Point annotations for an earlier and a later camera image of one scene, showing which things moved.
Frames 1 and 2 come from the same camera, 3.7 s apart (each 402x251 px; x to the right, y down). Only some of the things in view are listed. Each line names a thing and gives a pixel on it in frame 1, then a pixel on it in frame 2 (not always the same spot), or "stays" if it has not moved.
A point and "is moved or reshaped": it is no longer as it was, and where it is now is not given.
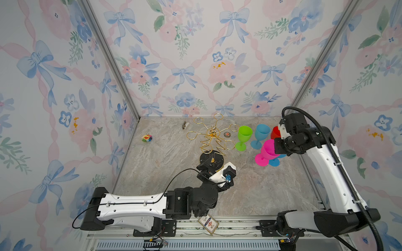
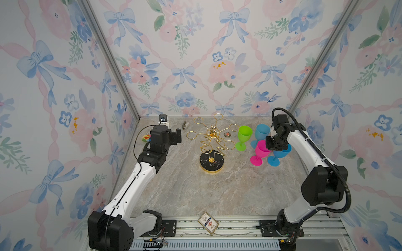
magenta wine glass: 267,153 is moved or reshaped
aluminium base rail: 214,234 stays
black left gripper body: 202,177 -> 172,138
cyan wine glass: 275,162 stays
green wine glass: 244,135 stays
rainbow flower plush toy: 147,138 stays
